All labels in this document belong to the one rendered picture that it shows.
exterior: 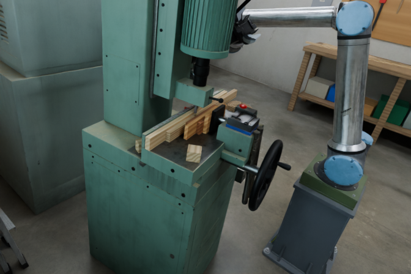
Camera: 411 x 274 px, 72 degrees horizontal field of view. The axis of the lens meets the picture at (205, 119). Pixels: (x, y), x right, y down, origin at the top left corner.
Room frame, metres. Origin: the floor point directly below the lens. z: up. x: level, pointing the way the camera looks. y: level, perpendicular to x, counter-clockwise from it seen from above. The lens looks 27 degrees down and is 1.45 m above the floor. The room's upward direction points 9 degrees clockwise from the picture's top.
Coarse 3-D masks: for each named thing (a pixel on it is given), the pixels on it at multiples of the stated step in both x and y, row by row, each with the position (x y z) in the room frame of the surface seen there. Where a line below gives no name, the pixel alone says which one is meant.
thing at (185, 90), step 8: (184, 80) 1.04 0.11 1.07; (192, 80) 1.06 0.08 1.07; (176, 88) 1.02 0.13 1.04; (184, 88) 1.00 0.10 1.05; (192, 88) 0.99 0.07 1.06; (200, 88) 0.99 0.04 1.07; (208, 88) 1.00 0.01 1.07; (176, 96) 1.02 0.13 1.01; (184, 96) 1.00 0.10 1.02; (192, 96) 0.99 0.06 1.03; (200, 96) 0.97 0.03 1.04; (208, 96) 0.99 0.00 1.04; (200, 104) 0.97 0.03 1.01; (208, 104) 1.00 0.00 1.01
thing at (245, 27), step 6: (246, 18) 1.19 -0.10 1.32; (240, 24) 1.18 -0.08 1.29; (246, 24) 1.19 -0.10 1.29; (252, 24) 1.18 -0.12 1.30; (234, 30) 1.19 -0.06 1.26; (240, 30) 1.17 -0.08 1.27; (246, 30) 1.18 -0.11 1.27; (252, 30) 1.17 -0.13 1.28; (240, 36) 1.16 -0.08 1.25; (240, 42) 1.25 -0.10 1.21
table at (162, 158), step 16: (160, 144) 0.82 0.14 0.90; (176, 144) 0.84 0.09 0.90; (192, 144) 0.86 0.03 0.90; (208, 144) 0.88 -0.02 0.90; (144, 160) 0.78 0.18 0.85; (160, 160) 0.75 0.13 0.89; (176, 160) 0.75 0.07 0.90; (208, 160) 0.79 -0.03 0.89; (240, 160) 0.86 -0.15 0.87; (176, 176) 0.73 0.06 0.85; (192, 176) 0.70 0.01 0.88
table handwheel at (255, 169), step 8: (272, 144) 0.86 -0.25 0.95; (280, 144) 0.89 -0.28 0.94; (272, 152) 0.82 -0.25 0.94; (280, 152) 0.97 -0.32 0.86; (224, 160) 0.93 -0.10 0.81; (264, 160) 0.80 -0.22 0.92; (272, 160) 0.89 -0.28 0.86; (240, 168) 0.90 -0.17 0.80; (248, 168) 0.89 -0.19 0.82; (256, 168) 0.88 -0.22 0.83; (264, 168) 0.77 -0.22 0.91; (272, 168) 0.97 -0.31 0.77; (256, 176) 0.77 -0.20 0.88; (264, 176) 0.76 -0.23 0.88; (272, 176) 0.85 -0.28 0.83; (256, 184) 0.75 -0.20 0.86; (264, 184) 0.89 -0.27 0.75; (256, 192) 0.74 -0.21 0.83; (264, 192) 0.91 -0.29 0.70; (256, 200) 0.75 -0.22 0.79; (256, 208) 0.79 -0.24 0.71
